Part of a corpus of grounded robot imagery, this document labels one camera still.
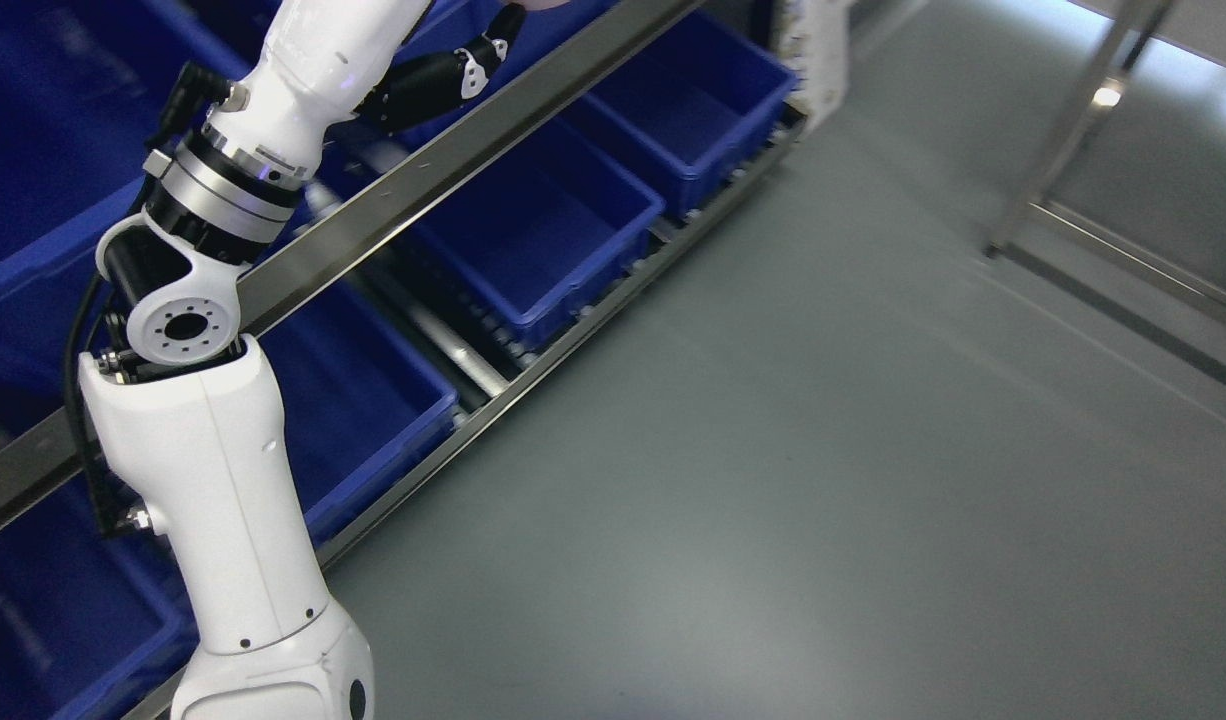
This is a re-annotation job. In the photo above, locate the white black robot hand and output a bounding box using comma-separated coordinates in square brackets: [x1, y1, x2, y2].
[207, 1, 528, 177]

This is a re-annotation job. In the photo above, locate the blue bin upper shelf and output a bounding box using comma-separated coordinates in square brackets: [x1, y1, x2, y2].
[0, 1, 248, 297]

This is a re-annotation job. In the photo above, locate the blue bin middle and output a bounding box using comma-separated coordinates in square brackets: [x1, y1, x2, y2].
[405, 118, 664, 352]

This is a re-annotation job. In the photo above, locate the pink bowl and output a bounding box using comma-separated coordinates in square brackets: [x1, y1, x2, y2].
[519, 0, 569, 12]

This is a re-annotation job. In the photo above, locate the metal shelf rack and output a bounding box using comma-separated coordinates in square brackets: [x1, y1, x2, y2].
[0, 0, 809, 720]

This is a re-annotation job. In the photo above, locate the blue plastic bin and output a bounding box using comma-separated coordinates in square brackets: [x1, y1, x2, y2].
[257, 286, 459, 548]

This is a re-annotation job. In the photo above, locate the blue bin far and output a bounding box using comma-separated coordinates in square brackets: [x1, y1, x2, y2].
[562, 10, 797, 220]

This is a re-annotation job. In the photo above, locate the white sign board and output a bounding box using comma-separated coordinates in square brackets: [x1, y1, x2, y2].
[772, 1, 855, 135]

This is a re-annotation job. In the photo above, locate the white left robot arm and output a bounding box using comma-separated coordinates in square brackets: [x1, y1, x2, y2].
[78, 55, 376, 719]

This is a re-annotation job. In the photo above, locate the stainless steel table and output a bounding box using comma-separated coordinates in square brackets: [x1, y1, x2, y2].
[983, 1, 1226, 389]

